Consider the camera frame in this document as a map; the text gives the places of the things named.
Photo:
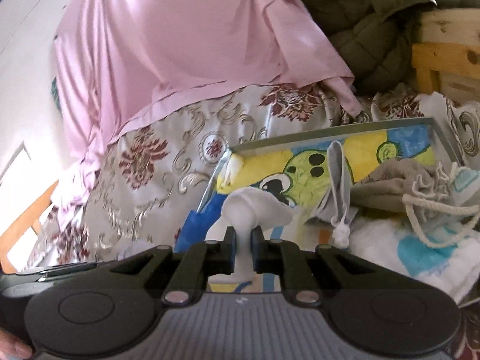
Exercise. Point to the grey tray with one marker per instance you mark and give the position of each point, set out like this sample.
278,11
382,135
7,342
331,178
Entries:
337,130

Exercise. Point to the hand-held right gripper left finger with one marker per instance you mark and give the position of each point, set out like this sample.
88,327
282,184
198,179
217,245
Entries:
229,251

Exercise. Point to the wooden bed rail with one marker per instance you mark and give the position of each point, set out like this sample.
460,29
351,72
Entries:
30,228

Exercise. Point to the floral satin bedspread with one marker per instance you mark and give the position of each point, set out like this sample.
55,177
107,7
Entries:
157,180

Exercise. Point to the wall poster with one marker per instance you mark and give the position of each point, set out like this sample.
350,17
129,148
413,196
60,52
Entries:
56,93

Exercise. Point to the olive puffer jacket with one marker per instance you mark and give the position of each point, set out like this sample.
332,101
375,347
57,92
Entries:
356,45

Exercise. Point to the pink bed sheet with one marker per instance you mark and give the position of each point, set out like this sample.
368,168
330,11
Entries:
187,45

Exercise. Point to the white sock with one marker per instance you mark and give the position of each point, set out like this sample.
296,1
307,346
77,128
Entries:
243,210

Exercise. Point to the wooden frame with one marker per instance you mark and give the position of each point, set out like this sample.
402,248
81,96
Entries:
442,56

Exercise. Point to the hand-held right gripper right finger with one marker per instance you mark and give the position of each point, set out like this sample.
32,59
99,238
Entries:
258,251

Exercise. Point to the striped baby garment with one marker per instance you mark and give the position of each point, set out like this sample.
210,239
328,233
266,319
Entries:
375,240

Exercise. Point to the person's right hand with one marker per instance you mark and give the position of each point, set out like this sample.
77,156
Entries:
13,347

